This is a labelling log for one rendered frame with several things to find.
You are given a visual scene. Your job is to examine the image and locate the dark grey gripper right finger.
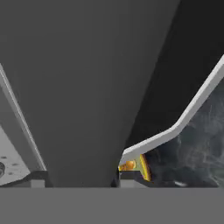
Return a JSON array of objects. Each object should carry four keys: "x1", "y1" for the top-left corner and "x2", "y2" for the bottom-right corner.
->
[{"x1": 111, "y1": 171, "x2": 155, "y2": 188}]

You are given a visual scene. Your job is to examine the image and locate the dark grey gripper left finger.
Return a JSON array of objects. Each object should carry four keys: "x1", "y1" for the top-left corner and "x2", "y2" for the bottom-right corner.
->
[{"x1": 0, "y1": 170, "x2": 53, "y2": 188}]

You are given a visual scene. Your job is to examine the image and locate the orange glossy food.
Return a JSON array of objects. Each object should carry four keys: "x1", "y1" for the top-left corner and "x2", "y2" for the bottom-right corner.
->
[{"x1": 118, "y1": 159, "x2": 137, "y2": 172}]

